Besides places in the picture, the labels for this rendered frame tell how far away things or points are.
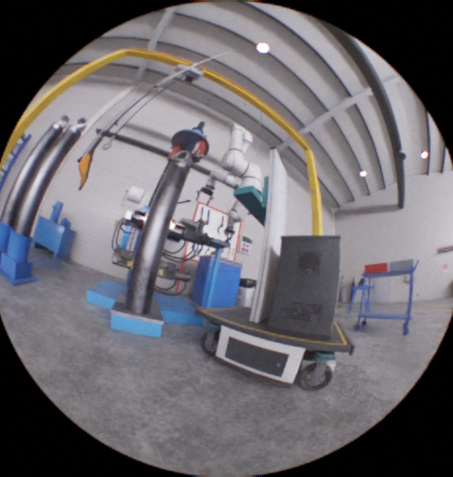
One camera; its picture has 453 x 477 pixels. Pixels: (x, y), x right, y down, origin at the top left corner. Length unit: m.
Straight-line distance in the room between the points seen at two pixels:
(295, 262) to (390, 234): 10.69
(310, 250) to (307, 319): 0.34
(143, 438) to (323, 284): 0.93
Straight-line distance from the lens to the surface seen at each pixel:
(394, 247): 11.09
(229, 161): 1.12
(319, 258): 0.80
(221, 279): 2.80
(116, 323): 1.21
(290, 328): 0.82
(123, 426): 0.64
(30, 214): 1.68
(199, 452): 0.61
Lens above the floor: 0.56
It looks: 15 degrees up
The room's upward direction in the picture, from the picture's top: 11 degrees clockwise
